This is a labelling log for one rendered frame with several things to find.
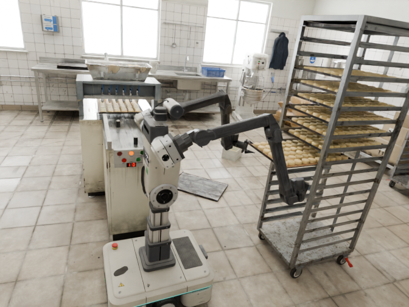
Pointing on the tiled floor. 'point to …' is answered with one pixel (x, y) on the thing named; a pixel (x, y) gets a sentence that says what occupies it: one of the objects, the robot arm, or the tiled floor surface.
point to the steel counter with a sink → (183, 72)
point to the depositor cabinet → (96, 145)
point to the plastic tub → (232, 155)
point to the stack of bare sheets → (201, 186)
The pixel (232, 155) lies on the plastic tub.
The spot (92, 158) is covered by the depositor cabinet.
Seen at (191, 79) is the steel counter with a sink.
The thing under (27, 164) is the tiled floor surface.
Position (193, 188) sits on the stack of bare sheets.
